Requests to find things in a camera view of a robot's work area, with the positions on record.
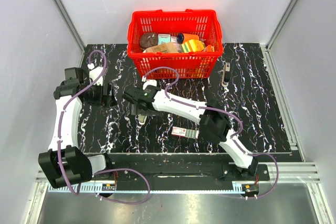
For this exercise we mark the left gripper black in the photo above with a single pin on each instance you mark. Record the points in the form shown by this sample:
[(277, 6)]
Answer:
[(106, 100)]

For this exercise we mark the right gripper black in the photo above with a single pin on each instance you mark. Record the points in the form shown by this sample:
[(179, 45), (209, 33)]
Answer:
[(149, 113)]

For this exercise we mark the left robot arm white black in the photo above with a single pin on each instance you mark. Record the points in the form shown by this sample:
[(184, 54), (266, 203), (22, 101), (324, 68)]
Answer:
[(64, 163)]

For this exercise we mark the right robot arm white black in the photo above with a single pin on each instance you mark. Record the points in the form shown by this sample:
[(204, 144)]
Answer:
[(215, 125)]

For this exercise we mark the brown cardboard package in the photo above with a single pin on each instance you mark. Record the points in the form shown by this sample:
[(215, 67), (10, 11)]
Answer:
[(170, 47)]

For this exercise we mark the brown round cookie pack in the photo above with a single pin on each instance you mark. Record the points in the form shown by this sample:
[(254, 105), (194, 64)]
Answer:
[(148, 40)]

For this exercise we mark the red staple box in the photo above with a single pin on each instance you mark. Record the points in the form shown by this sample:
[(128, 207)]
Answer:
[(187, 133)]

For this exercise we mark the teal white small box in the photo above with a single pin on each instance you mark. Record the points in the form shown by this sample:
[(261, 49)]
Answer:
[(163, 38)]

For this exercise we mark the orange cylinder tube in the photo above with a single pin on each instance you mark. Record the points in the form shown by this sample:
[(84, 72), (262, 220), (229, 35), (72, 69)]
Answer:
[(183, 37)]

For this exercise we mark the yellow green box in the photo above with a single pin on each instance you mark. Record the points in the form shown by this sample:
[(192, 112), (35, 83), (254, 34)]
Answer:
[(192, 45)]

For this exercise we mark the orange snack packet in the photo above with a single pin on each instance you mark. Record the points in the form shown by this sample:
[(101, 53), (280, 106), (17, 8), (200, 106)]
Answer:
[(209, 48)]

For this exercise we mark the staple remover tool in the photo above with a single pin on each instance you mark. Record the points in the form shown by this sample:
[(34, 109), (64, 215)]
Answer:
[(225, 75)]

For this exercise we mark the red plastic shopping basket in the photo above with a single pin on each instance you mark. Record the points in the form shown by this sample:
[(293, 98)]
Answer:
[(192, 65)]

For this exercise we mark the aluminium frame rail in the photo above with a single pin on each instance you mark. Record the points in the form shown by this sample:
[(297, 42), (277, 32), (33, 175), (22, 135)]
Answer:
[(288, 174)]

